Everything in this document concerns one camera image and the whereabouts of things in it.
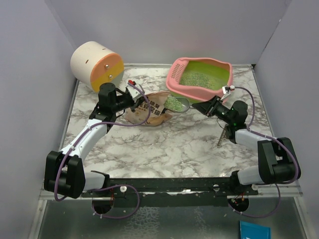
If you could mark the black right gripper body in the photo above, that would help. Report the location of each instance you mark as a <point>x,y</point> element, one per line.
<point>219,109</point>

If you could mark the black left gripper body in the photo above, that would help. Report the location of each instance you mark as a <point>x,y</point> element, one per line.
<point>123,102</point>

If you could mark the metal ruler bag clip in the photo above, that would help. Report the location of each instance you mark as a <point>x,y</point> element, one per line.
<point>222,137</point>

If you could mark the metal litter scoop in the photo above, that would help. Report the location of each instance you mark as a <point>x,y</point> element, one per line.
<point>178,105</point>

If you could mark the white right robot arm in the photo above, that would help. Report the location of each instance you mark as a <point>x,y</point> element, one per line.
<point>277,161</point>

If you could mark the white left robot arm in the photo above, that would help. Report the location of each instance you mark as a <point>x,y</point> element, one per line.
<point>64,171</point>

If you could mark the pink green litter box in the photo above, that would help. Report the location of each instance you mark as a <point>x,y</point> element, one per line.
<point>219,73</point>

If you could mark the green cat litter granules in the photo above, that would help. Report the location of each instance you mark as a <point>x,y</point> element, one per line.
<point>190,85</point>

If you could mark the cream round cat scratcher drum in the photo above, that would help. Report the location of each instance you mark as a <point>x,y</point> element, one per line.
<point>93,64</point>

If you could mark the blue card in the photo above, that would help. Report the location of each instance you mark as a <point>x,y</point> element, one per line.
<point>254,231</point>

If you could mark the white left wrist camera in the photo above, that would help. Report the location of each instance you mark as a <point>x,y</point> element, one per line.
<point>135,90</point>

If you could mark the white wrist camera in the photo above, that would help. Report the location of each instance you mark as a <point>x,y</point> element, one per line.
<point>135,90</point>
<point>227,91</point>

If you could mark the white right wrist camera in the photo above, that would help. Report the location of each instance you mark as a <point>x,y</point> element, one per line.
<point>227,91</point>

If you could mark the aluminium extrusion frame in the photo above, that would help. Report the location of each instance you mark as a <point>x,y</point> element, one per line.
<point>222,187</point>

